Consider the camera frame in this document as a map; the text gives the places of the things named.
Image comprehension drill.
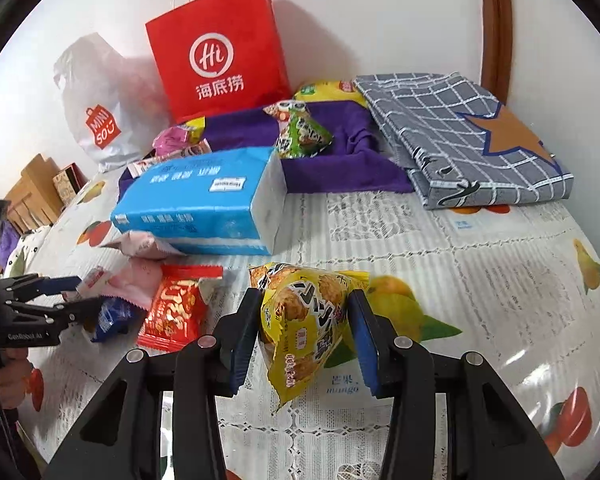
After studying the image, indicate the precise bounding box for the pink peach snack packet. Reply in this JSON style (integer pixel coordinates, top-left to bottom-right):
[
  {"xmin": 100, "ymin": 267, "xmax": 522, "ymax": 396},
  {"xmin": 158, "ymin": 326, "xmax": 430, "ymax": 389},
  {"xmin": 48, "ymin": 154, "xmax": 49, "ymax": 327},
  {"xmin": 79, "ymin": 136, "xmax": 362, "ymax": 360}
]
[{"xmin": 75, "ymin": 260, "xmax": 165, "ymax": 309}]

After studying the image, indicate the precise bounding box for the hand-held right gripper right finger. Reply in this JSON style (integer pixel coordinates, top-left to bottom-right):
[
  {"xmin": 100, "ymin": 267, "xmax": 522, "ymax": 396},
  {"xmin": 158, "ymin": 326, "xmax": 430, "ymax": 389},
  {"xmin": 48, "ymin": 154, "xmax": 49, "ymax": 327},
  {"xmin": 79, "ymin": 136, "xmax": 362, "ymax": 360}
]
[{"xmin": 346, "ymin": 289, "xmax": 566, "ymax": 480}]

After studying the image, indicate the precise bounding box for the patterned cardboard box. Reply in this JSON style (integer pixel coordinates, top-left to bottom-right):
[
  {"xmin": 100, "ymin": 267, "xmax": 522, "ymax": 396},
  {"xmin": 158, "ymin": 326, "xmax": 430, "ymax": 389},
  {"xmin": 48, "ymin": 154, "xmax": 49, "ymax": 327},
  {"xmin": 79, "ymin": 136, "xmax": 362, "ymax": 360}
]
[{"xmin": 52, "ymin": 162, "xmax": 88, "ymax": 206}]

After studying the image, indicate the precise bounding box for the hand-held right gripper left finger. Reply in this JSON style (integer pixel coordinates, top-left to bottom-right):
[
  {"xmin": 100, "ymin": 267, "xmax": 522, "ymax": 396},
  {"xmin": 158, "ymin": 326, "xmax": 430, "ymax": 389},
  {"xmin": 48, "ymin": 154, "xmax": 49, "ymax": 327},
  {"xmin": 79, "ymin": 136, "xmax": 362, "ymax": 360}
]
[{"xmin": 42, "ymin": 287, "xmax": 266, "ymax": 480}]

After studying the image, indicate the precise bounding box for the yellow snack packet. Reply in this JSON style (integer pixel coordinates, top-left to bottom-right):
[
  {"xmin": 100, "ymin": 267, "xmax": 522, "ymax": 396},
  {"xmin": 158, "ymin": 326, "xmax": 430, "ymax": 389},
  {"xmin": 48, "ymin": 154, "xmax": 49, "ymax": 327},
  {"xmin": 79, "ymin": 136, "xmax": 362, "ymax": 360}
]
[{"xmin": 249, "ymin": 262, "xmax": 371, "ymax": 413}]

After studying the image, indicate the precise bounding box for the brown wooden door frame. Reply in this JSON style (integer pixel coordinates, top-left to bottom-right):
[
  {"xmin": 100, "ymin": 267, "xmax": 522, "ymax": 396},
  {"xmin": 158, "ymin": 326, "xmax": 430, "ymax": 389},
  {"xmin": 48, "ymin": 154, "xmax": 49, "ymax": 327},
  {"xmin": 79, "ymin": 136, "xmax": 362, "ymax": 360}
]
[{"xmin": 475, "ymin": 0, "xmax": 513, "ymax": 106}]

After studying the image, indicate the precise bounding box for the purple fabric tray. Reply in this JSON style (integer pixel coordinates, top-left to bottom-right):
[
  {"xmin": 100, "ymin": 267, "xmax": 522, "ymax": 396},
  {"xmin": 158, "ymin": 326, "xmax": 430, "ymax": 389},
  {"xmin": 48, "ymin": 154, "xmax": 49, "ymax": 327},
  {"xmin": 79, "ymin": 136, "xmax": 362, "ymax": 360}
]
[{"xmin": 117, "ymin": 100, "xmax": 415, "ymax": 196}]

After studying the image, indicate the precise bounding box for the fruit print tablecloth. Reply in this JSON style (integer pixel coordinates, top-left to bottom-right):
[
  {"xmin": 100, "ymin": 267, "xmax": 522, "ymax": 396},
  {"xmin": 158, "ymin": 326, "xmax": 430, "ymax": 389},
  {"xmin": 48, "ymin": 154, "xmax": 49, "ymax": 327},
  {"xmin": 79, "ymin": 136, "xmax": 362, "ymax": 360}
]
[{"xmin": 0, "ymin": 160, "xmax": 600, "ymax": 480}]

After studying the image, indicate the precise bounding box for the blue tissue pack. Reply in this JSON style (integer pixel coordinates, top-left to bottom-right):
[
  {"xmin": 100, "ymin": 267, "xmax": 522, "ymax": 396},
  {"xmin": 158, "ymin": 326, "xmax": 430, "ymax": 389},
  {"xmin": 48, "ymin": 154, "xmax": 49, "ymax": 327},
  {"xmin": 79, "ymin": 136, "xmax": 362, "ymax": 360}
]
[{"xmin": 110, "ymin": 146, "xmax": 287, "ymax": 257}]

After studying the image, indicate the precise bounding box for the white snack packet pink label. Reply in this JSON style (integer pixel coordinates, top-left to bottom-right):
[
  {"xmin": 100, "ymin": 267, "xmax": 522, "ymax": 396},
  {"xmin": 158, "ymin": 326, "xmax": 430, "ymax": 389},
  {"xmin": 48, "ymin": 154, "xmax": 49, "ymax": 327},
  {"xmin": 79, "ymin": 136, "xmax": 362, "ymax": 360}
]
[{"xmin": 127, "ymin": 141, "xmax": 213, "ymax": 178}]

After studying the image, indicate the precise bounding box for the floral pillow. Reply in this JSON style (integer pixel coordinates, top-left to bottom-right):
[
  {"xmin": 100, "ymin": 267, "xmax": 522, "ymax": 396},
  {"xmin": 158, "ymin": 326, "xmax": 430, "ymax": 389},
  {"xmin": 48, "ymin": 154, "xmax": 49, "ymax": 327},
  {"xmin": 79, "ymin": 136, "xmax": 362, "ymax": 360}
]
[{"xmin": 2, "ymin": 232, "xmax": 46, "ymax": 281}]

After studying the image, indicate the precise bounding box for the large yellow snack bag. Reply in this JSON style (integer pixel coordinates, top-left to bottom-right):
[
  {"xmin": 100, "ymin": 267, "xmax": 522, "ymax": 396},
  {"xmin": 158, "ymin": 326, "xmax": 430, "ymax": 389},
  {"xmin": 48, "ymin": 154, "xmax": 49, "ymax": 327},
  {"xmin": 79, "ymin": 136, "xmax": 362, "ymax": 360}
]
[{"xmin": 292, "ymin": 80, "xmax": 368, "ymax": 108}]

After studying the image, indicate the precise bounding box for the large pink snack packet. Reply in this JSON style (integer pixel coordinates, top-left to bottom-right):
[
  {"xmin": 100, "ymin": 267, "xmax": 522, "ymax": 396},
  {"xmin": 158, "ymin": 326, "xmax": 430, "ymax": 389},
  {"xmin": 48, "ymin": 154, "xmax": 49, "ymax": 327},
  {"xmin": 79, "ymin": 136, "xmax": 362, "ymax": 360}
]
[{"xmin": 152, "ymin": 117, "xmax": 207, "ymax": 157}]

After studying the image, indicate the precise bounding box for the person's left forearm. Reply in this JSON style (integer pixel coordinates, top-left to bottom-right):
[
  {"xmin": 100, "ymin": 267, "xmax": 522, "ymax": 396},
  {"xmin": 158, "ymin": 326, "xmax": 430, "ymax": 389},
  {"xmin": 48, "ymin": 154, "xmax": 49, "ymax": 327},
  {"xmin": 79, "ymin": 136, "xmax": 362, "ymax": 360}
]
[{"xmin": 0, "ymin": 400, "xmax": 46, "ymax": 480}]

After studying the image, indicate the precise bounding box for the red snack packet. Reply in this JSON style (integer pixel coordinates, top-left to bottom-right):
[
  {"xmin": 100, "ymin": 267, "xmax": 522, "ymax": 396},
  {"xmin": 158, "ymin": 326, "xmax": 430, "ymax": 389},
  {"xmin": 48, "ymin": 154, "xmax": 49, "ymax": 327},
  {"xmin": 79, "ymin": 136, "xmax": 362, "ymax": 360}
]
[{"xmin": 136, "ymin": 264, "xmax": 224, "ymax": 352}]

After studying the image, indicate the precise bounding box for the blue snack packet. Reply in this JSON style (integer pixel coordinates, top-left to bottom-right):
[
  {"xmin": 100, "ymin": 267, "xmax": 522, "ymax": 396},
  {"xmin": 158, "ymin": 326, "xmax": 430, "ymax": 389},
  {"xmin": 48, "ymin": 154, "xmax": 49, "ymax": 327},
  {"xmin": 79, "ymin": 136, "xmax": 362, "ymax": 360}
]
[{"xmin": 91, "ymin": 296, "xmax": 135, "ymax": 343}]

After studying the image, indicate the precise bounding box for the pale pink snack packet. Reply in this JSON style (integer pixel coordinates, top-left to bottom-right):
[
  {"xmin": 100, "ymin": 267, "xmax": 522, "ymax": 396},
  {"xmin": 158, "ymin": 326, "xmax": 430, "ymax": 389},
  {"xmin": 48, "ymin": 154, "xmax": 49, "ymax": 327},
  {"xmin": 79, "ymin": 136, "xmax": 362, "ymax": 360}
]
[{"xmin": 100, "ymin": 231, "xmax": 188, "ymax": 262}]

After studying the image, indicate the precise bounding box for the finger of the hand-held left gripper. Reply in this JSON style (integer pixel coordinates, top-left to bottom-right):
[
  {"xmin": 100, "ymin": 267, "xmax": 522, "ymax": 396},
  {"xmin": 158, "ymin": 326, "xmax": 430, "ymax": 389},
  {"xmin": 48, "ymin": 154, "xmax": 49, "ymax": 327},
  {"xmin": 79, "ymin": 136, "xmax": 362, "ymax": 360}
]
[
  {"xmin": 14, "ymin": 296, "xmax": 104, "ymax": 327},
  {"xmin": 1, "ymin": 275, "xmax": 82, "ymax": 299}
]

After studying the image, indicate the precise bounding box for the person's left hand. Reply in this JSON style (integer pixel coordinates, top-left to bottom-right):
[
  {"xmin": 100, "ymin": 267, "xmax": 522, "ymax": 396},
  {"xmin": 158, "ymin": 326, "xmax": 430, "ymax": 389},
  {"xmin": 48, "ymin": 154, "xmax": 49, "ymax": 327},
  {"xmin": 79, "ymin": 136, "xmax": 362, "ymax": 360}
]
[{"xmin": 0, "ymin": 346, "xmax": 34, "ymax": 410}]

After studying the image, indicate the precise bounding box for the red paper bag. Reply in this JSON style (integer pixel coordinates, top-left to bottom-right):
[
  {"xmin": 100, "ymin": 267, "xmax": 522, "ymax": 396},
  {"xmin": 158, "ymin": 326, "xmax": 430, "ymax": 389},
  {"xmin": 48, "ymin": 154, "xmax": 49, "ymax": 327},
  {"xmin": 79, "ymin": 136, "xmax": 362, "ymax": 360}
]
[{"xmin": 145, "ymin": 0, "xmax": 293, "ymax": 125}]

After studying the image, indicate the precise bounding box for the green snack packet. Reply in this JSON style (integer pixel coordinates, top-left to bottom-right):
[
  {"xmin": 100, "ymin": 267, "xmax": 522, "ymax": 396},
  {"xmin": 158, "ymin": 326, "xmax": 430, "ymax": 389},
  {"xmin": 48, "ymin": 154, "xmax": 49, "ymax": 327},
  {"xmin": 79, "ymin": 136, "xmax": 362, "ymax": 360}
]
[{"xmin": 274, "ymin": 110, "xmax": 332, "ymax": 160}]

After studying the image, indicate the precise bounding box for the grey checked folded cloth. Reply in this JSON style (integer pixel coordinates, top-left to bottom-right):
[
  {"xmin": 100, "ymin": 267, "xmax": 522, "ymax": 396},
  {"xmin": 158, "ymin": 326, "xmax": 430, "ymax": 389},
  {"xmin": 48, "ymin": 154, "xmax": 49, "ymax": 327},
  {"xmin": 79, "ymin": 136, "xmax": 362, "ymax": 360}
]
[{"xmin": 352, "ymin": 72, "xmax": 575, "ymax": 211}]

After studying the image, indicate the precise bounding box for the panda face snack packet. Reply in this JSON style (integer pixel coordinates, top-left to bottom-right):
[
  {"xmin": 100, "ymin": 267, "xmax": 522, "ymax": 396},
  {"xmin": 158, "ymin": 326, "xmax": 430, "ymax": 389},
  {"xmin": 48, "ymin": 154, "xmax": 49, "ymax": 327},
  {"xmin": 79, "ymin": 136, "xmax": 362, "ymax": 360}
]
[{"xmin": 263, "ymin": 101, "xmax": 308, "ymax": 122}]

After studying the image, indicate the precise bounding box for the white plastic shopping bag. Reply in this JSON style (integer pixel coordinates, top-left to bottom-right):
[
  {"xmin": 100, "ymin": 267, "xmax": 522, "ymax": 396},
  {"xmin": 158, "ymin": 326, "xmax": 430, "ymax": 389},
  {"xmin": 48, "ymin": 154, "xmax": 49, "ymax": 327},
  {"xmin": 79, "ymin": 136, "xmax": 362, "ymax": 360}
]
[{"xmin": 52, "ymin": 32, "xmax": 173, "ymax": 173}]

